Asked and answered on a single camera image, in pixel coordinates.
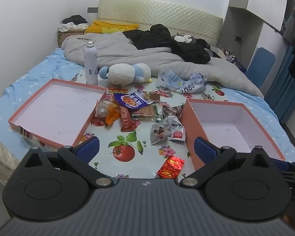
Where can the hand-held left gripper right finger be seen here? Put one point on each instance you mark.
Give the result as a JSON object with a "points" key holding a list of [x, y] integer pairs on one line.
{"points": [[203, 150]]}

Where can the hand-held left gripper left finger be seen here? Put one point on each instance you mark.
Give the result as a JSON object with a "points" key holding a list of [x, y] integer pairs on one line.
{"points": [[91, 148]]}

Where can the pink cardboard box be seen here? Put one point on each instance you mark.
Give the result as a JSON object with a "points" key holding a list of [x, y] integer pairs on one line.
{"points": [[223, 124]]}

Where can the red foil snack packet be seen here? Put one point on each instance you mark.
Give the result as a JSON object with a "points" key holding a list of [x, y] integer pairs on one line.
{"points": [[170, 167]]}

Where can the blue snack packet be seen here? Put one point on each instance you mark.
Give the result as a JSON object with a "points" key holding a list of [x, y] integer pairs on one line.
{"points": [[130, 100]]}

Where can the pile of assorted snack packets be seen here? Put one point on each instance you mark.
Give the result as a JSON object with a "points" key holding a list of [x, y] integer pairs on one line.
{"points": [[143, 111]]}

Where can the fruit print tablecloth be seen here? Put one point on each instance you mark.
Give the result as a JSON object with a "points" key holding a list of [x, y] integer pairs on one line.
{"points": [[142, 147]]}

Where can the pink box lid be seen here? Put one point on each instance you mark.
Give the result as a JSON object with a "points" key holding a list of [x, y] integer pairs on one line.
{"points": [[56, 108]]}

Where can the white and blue plastic bag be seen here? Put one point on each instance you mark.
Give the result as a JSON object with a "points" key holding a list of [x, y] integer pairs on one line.
{"points": [[179, 81]]}

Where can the blue curtain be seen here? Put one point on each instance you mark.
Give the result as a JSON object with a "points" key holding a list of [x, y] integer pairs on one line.
{"points": [[285, 91]]}

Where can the white and blue plush toy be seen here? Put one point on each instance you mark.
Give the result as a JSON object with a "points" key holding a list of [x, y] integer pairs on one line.
{"points": [[123, 73]]}

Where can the white spray bottle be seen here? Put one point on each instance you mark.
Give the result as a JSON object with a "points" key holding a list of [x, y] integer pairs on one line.
{"points": [[90, 61]]}

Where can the light blue bed sheet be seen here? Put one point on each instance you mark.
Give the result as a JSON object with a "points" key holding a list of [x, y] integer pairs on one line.
{"points": [[27, 83]]}

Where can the grey duvet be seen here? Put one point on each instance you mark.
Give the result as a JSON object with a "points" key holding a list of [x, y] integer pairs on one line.
{"points": [[118, 51]]}

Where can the blue chair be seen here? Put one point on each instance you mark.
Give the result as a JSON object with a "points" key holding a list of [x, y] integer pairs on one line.
{"points": [[260, 64]]}

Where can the black and white plush toy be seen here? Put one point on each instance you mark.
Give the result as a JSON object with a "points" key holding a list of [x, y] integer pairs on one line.
{"points": [[184, 38]]}

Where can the brown cardboard box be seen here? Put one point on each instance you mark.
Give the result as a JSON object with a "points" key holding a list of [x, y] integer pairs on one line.
{"points": [[65, 35]]}

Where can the yellow blanket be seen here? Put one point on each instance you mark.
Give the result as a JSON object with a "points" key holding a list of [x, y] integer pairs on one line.
{"points": [[105, 27]]}

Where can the pile of black white clothes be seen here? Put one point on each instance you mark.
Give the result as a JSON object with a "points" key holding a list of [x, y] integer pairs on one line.
{"points": [[72, 22]]}

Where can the white wardrobe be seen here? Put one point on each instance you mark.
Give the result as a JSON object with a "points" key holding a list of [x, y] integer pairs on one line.
{"points": [[248, 17]]}

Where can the cream padded headboard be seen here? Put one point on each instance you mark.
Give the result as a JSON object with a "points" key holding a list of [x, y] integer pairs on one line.
{"points": [[162, 14]]}

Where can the grey wall socket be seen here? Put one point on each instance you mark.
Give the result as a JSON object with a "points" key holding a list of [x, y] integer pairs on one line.
{"points": [[92, 10]]}

